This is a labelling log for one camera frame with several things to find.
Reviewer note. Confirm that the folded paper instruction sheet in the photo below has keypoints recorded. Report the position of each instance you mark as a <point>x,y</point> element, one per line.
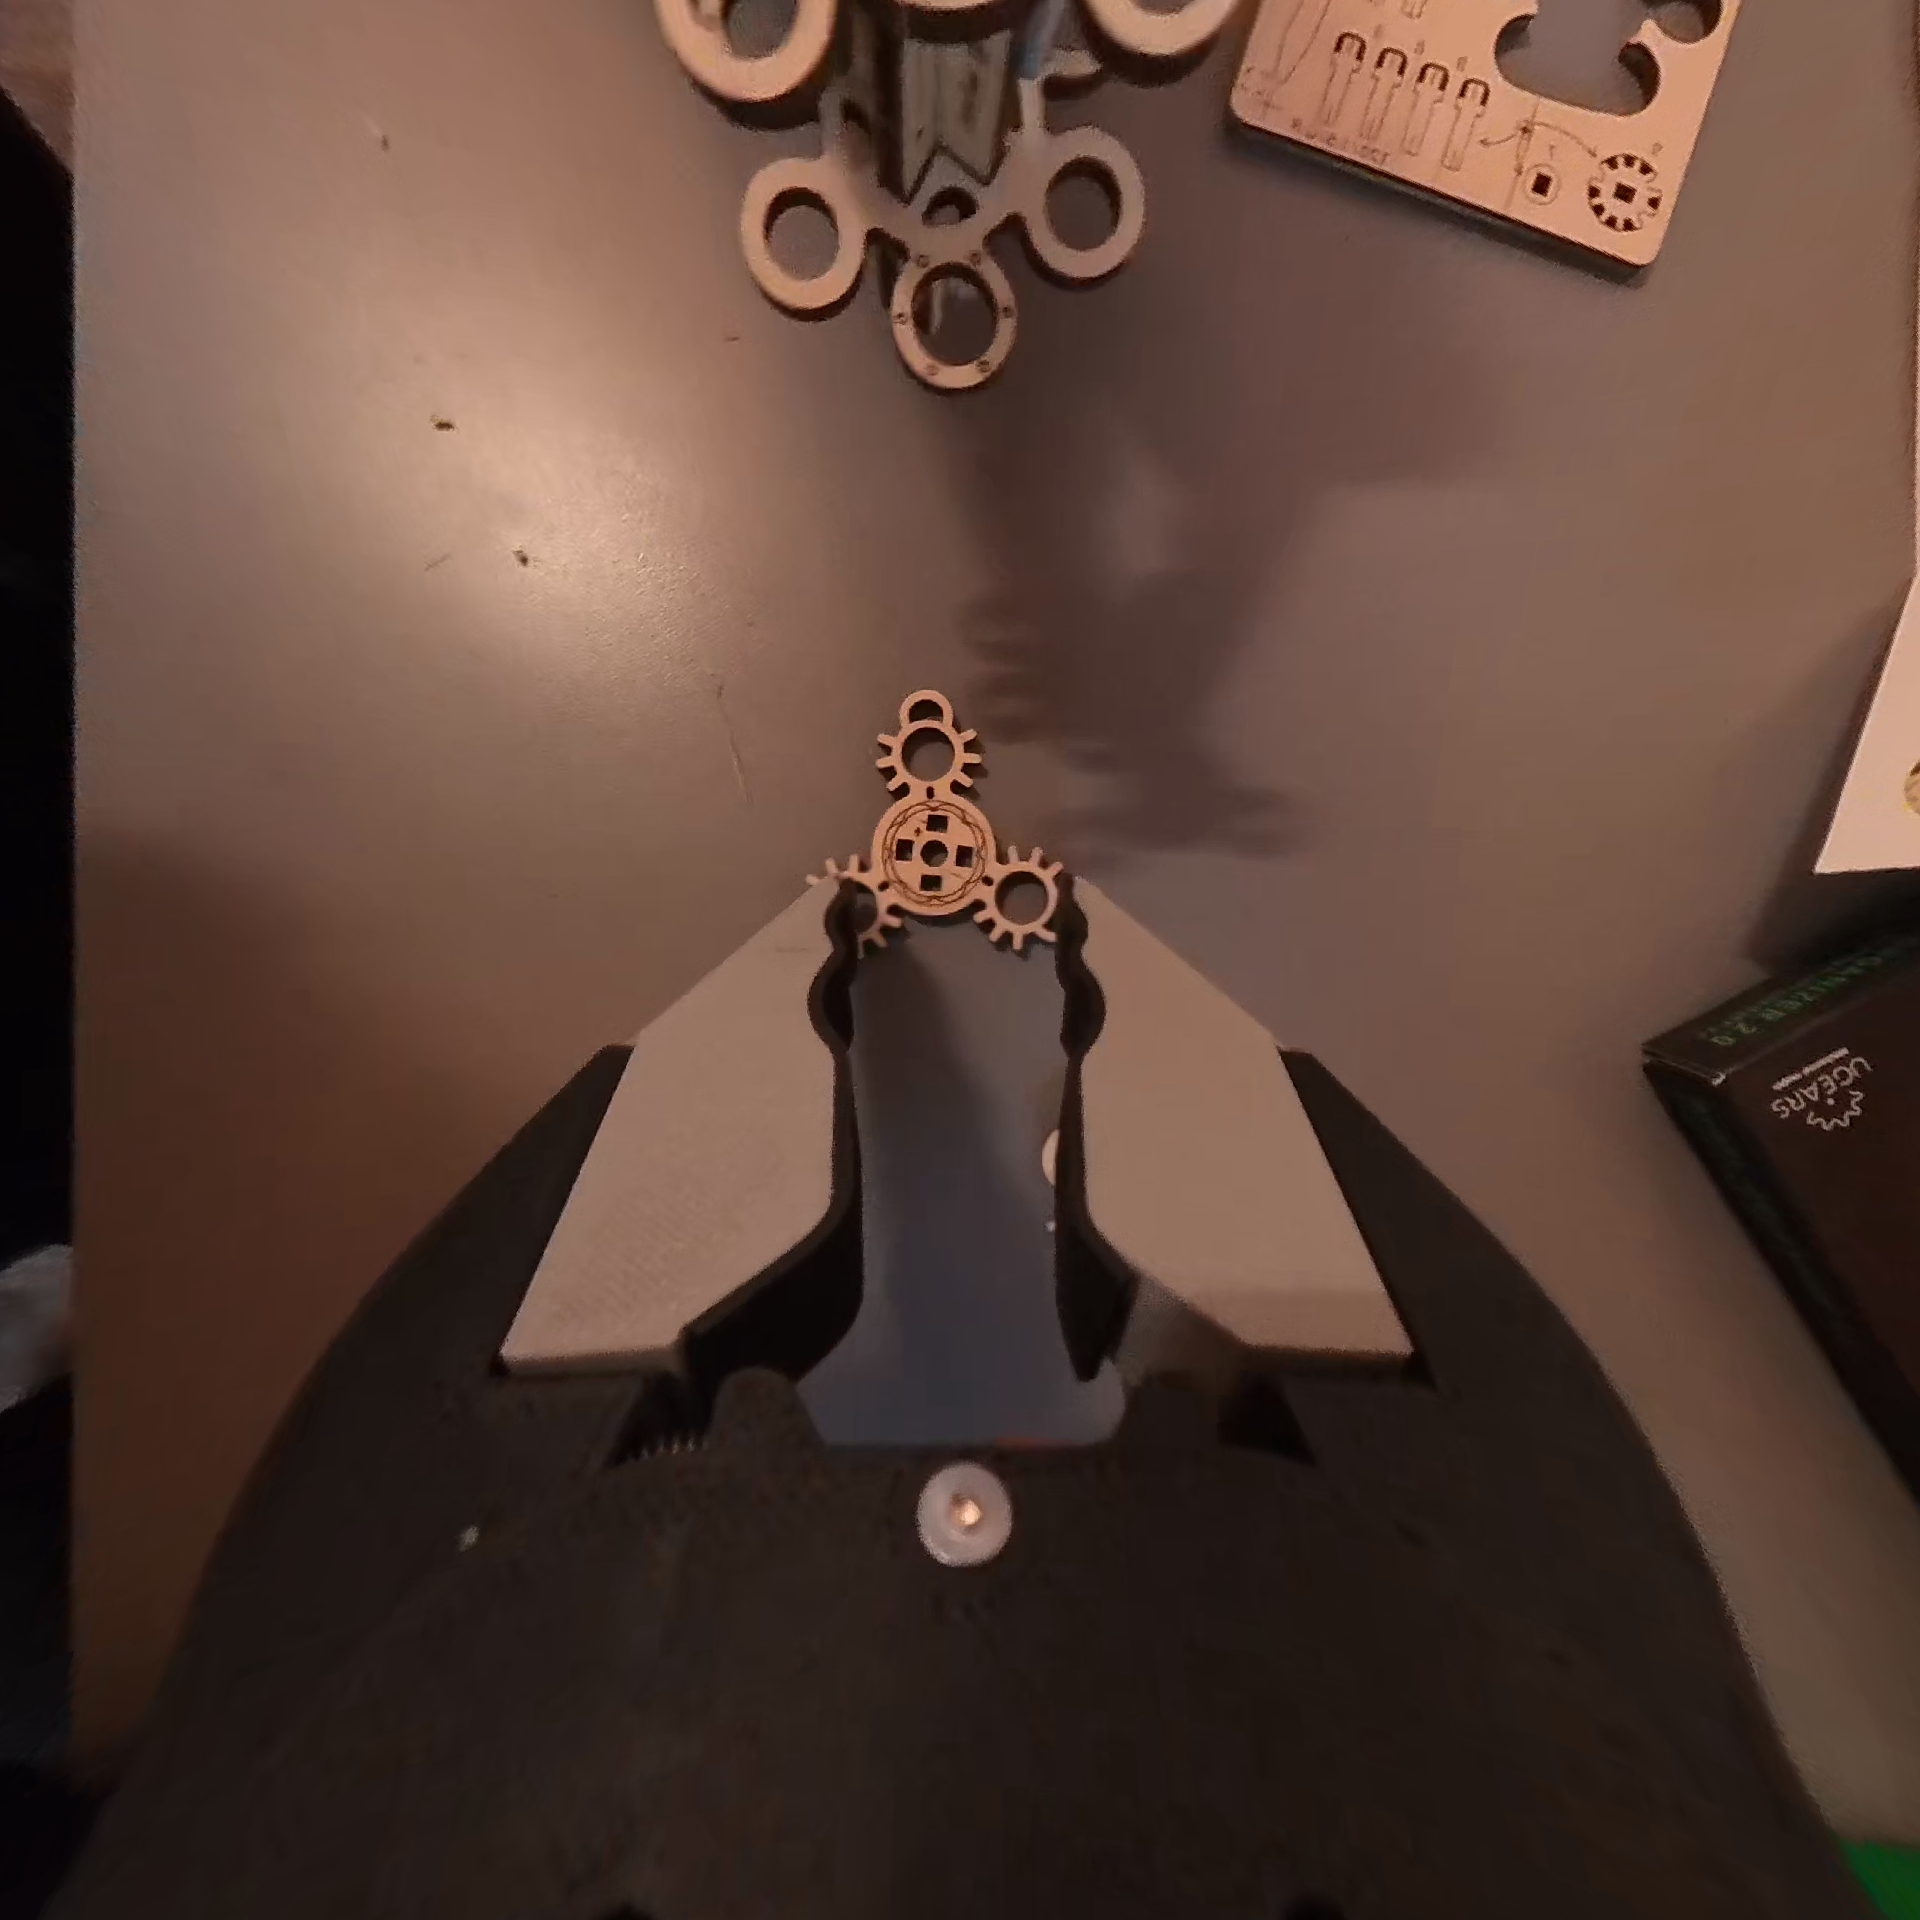
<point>1883,750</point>

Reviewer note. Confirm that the black model kit box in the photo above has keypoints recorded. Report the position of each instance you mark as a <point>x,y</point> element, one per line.
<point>1801,1172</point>

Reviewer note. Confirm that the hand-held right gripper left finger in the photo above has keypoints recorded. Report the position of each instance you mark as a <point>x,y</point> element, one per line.
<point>676,1199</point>

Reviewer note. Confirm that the wooden triple gear piece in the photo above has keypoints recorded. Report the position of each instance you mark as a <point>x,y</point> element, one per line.
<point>910,828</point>

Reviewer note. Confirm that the laser-cut wooden parts sheet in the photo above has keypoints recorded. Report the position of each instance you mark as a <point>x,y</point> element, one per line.
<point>1411,188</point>

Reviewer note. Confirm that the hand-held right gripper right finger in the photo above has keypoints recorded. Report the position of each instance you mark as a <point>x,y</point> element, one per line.
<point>1244,1199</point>

